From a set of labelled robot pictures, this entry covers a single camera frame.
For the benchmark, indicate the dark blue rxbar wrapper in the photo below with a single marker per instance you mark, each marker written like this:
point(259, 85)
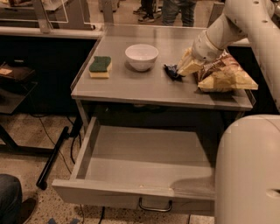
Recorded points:
point(171, 71)

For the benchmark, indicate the green yellow sponge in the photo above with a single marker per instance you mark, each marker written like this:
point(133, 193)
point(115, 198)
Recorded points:
point(100, 67)

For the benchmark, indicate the grey cabinet table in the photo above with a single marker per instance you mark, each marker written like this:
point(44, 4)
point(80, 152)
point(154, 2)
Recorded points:
point(151, 99)

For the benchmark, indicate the white ceramic bowl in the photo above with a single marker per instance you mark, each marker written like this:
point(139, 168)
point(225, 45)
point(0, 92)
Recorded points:
point(141, 57)

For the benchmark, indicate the black floor bar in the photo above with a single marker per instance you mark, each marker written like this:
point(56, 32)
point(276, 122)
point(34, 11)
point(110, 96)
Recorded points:
point(42, 180)

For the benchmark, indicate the dark side shelf with tray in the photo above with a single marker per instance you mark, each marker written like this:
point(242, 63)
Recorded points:
point(15, 84)

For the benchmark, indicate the person in blue jeans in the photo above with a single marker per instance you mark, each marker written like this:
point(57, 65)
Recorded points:
point(171, 8)

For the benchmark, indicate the yellow brown chips bag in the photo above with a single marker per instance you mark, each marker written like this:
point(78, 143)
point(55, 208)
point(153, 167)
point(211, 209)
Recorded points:
point(224, 74)

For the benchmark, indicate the black metal drawer handle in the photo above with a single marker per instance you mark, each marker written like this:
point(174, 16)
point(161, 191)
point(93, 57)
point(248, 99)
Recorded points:
point(155, 206)

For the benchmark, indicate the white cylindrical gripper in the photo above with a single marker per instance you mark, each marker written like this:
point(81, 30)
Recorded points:
point(205, 48)

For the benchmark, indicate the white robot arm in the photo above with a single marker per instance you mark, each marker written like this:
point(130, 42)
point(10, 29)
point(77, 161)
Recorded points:
point(247, 175)

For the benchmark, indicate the seated person leg and shoe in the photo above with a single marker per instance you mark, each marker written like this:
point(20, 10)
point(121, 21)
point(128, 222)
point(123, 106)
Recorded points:
point(13, 209)

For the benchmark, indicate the grey open top drawer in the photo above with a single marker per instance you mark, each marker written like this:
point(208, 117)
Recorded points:
point(117, 166)

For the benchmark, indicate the standing person dark shoes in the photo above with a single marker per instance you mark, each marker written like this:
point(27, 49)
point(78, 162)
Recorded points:
point(145, 12)

